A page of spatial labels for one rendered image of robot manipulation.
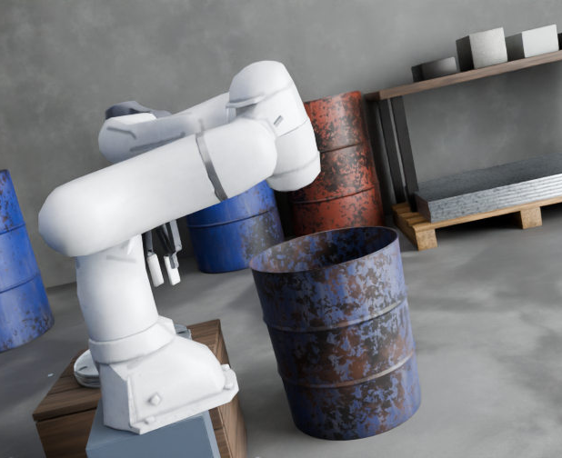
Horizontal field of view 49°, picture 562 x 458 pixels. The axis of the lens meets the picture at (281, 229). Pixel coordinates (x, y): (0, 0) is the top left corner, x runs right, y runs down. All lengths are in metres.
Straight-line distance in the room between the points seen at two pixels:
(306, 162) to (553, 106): 3.68
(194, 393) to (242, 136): 0.41
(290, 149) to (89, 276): 0.37
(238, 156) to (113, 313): 0.30
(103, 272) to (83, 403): 0.53
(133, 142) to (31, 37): 3.40
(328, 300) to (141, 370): 0.67
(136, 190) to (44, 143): 3.68
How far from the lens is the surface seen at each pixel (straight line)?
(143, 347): 0.99
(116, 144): 1.26
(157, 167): 0.92
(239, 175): 0.91
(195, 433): 1.00
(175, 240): 1.40
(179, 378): 1.00
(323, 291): 1.53
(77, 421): 1.49
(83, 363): 1.63
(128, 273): 0.98
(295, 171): 1.01
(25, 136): 4.62
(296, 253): 1.91
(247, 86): 0.97
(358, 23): 4.31
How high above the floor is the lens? 0.87
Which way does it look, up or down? 11 degrees down
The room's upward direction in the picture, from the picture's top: 13 degrees counter-clockwise
